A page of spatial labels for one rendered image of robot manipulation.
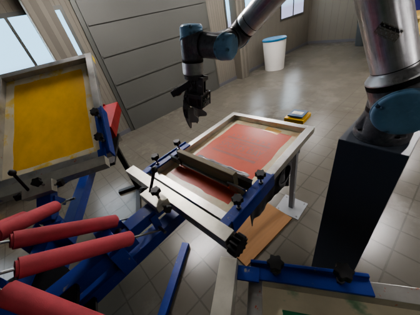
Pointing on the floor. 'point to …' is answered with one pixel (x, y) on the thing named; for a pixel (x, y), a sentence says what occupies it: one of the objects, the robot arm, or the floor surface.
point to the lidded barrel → (274, 52)
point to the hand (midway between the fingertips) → (192, 122)
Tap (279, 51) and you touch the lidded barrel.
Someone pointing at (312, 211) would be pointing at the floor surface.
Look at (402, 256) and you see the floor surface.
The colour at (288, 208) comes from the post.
